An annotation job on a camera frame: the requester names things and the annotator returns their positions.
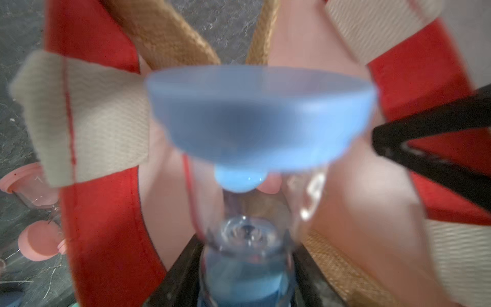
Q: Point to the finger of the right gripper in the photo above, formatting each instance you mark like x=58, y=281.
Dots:
x=449, y=145

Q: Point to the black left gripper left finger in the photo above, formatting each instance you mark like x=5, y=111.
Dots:
x=180, y=287

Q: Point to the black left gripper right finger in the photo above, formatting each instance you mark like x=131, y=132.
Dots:
x=312, y=288

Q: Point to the blue hourglass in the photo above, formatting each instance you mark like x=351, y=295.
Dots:
x=256, y=144

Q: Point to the pink hourglass lying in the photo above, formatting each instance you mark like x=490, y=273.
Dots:
x=41, y=241

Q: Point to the pink hourglass upright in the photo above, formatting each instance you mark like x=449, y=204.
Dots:
x=29, y=184

